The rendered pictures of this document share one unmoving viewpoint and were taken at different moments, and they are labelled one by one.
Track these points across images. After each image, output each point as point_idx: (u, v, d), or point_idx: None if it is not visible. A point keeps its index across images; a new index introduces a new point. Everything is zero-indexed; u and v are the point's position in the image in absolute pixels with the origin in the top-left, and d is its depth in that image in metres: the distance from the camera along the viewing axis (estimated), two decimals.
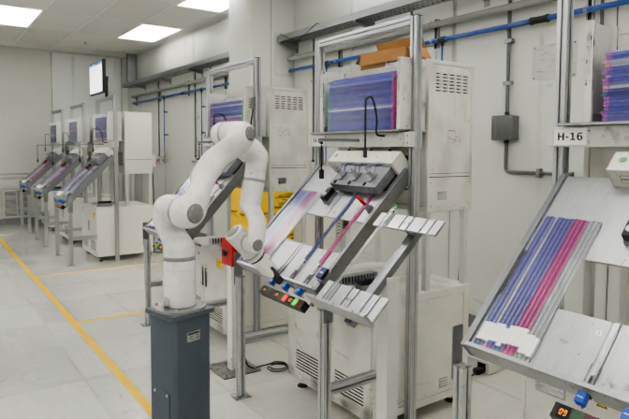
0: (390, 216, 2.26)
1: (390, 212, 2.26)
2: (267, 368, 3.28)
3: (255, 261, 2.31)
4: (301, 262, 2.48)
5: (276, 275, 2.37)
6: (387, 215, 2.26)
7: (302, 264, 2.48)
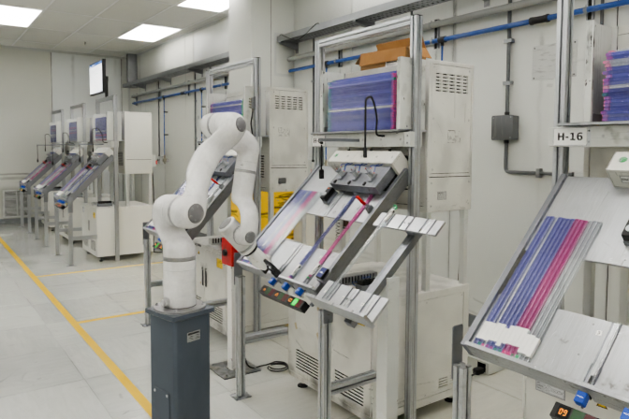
0: (390, 216, 2.26)
1: (390, 212, 2.26)
2: (267, 368, 3.28)
3: (248, 253, 2.29)
4: (297, 267, 2.47)
5: (271, 267, 2.31)
6: (387, 215, 2.26)
7: (298, 269, 2.47)
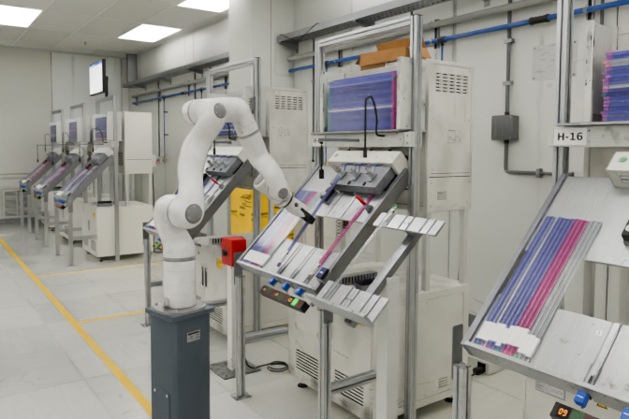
0: (390, 216, 2.26)
1: (390, 212, 2.26)
2: (267, 368, 3.28)
3: None
4: (285, 253, 2.43)
5: None
6: (387, 215, 2.26)
7: (285, 255, 2.43)
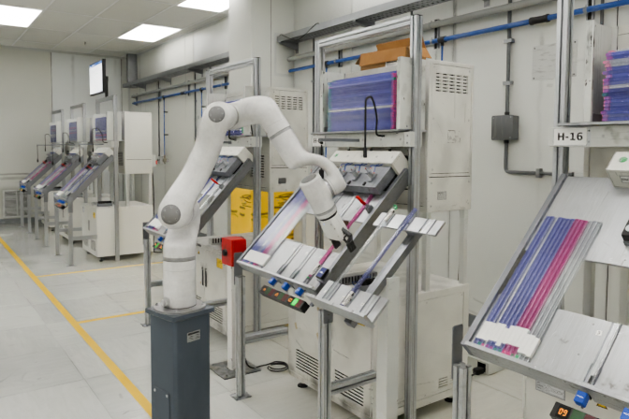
0: (390, 216, 2.26)
1: (390, 212, 2.26)
2: (267, 368, 3.28)
3: (327, 217, 2.04)
4: (349, 295, 2.02)
5: (349, 238, 2.05)
6: (387, 215, 2.26)
7: (350, 297, 2.02)
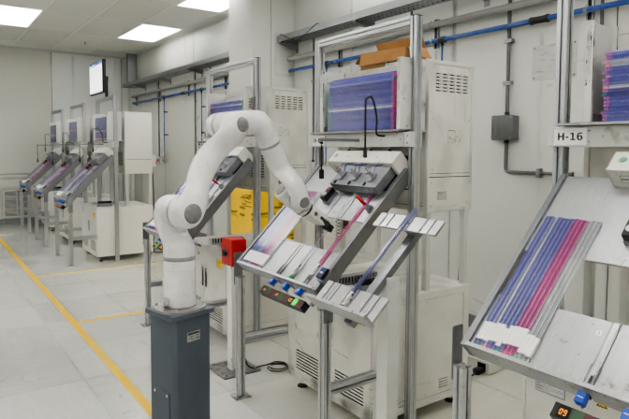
0: (296, 268, 2.48)
1: (293, 269, 2.47)
2: (267, 368, 3.28)
3: None
4: (349, 295, 2.02)
5: None
6: (297, 267, 2.47)
7: (350, 297, 2.02)
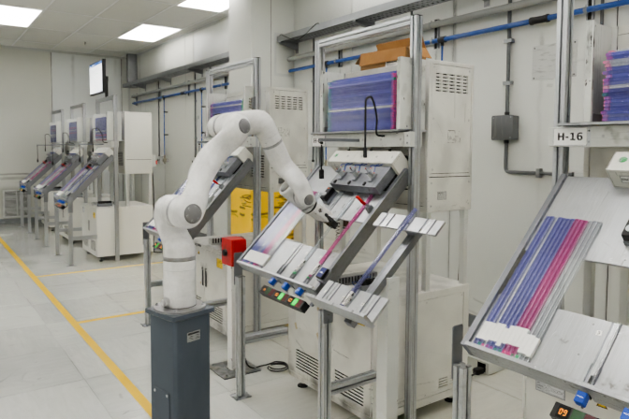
0: (300, 265, 2.49)
1: (298, 266, 2.48)
2: (267, 368, 3.28)
3: None
4: (349, 295, 2.02)
5: None
6: (301, 263, 2.48)
7: (350, 297, 2.02)
